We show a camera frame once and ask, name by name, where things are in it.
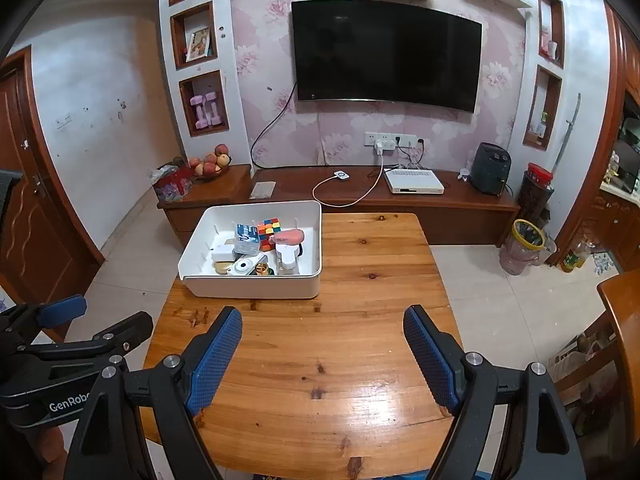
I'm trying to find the white charging cable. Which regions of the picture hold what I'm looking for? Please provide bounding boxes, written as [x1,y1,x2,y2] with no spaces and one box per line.
[312,152,386,208]

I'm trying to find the long wooden TV cabinet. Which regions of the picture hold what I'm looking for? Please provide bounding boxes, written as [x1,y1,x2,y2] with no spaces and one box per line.
[250,164,522,247]

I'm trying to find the person's left hand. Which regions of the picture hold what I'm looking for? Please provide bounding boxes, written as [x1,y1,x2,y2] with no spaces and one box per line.
[27,426,67,480]

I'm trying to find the black curved television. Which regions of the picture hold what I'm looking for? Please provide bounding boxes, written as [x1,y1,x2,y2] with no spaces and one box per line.
[291,0,483,115]

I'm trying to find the yellow oil bottle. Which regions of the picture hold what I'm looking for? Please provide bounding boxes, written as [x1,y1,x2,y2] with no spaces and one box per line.
[560,240,591,273]

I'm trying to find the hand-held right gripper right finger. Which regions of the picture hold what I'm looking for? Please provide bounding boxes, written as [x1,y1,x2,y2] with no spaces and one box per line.
[402,305,588,480]

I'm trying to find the small white camera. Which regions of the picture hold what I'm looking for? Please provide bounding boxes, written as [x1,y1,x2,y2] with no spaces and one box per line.
[226,255,268,277]

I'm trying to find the wooden chair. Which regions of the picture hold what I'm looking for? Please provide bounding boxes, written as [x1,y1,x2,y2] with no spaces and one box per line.
[550,270,640,480]

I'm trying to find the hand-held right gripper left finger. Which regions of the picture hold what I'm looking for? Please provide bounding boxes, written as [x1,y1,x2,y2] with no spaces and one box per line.
[62,306,244,480]

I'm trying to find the pile of peaches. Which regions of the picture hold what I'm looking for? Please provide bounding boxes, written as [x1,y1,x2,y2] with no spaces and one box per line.
[187,144,233,176]

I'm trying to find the pile of bags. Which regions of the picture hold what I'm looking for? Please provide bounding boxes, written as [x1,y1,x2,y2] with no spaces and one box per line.
[547,332,618,406]

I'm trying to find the framed photo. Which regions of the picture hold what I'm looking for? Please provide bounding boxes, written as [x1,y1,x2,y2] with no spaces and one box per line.
[186,27,213,63]

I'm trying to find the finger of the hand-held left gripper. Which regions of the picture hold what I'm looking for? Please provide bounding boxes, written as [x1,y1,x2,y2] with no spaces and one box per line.
[0,294,87,347]
[20,311,154,362]

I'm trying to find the wooden door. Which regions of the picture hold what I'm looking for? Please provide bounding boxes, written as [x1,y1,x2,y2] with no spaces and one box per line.
[0,45,106,332]

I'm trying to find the sheathed sword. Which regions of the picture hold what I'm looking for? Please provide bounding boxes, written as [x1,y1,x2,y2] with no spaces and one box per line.
[550,92,582,166]

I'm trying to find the black television cable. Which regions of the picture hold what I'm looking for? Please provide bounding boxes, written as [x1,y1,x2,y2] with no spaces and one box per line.
[250,82,298,168]

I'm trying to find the black set-top box cables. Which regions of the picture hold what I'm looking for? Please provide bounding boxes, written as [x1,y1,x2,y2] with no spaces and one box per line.
[397,135,429,171]

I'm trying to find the wooden display cabinet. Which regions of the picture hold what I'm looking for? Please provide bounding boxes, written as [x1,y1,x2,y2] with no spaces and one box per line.
[550,2,640,276]

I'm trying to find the pink and white handheld fan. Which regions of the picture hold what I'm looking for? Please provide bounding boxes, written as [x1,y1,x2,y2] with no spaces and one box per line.
[272,228,306,276]

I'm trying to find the trash bin with yellow rim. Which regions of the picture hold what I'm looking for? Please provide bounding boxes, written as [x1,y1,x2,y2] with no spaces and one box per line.
[499,218,549,277]

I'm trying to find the white wall outlet strip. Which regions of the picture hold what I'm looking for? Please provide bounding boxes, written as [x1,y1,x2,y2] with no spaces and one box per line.
[364,131,431,150]

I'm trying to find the wooden side cabinet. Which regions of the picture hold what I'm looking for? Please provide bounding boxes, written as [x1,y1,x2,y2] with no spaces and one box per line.
[156,164,252,248]

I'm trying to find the colourful puzzle cube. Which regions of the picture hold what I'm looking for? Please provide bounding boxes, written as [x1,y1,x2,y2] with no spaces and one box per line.
[257,217,282,252]

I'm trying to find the red printed box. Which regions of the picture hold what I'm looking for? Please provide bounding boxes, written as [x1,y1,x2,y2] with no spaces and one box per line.
[151,167,194,203]

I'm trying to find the white plastic storage bin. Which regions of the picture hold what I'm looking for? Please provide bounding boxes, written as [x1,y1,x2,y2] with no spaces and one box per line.
[178,200,323,300]

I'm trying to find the white set-top box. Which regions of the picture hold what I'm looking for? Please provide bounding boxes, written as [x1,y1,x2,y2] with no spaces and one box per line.
[384,169,445,196]

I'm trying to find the dark jar with red lid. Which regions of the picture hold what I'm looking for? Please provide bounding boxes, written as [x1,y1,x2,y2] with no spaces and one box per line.
[517,162,555,226]

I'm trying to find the clear box with blue print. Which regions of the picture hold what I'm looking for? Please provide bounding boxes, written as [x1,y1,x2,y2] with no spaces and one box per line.
[234,223,261,255]

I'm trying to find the dark fruit bowl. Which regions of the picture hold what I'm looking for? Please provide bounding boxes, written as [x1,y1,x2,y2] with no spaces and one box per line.
[192,165,231,182]

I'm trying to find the pink dumbbell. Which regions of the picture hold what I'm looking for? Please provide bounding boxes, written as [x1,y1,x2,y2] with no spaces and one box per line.
[204,92,223,126]
[190,96,209,130]

